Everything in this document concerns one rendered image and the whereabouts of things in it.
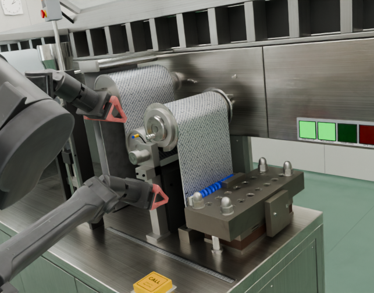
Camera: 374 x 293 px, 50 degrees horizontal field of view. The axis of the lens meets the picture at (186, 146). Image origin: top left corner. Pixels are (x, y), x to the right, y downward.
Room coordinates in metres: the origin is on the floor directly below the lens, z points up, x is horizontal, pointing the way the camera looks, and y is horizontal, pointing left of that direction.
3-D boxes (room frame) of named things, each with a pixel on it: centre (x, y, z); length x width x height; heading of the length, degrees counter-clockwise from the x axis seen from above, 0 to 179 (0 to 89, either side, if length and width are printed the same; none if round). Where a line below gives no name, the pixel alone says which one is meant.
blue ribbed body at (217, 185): (1.17, -0.07, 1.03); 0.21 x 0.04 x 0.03; 134
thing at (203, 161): (1.18, -0.06, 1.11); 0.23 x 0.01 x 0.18; 134
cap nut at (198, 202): (1.04, -0.01, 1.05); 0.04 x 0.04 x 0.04
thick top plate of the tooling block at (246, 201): (1.13, -0.17, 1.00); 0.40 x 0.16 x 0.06; 134
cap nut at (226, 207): (0.98, -0.09, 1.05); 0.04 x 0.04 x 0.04
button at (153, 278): (0.86, 0.13, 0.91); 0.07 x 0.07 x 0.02; 44
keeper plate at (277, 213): (1.07, -0.24, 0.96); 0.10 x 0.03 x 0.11; 134
